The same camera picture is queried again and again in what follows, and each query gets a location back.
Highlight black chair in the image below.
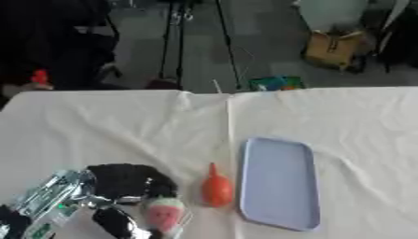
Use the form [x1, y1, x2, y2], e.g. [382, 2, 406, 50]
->
[0, 0, 124, 91]

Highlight pink watermelon slice toy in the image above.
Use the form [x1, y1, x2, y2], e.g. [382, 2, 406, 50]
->
[142, 197, 188, 233]

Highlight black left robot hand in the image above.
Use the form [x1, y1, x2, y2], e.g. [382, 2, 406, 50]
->
[85, 162, 182, 239]

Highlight yellow bag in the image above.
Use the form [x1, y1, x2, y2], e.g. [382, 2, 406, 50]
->
[301, 29, 368, 72]

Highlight green and blue box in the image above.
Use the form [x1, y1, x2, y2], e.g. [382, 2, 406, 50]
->
[248, 75, 307, 91]

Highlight small red object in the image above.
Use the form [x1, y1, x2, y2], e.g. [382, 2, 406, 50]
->
[29, 69, 51, 86]

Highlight pale blue rectangular tray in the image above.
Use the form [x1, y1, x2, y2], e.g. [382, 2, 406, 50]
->
[236, 136, 322, 232]

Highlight black tripod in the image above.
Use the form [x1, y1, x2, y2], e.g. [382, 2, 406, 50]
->
[157, 0, 244, 91]

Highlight orange carrot toy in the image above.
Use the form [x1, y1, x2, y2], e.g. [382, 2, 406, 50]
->
[201, 162, 235, 208]

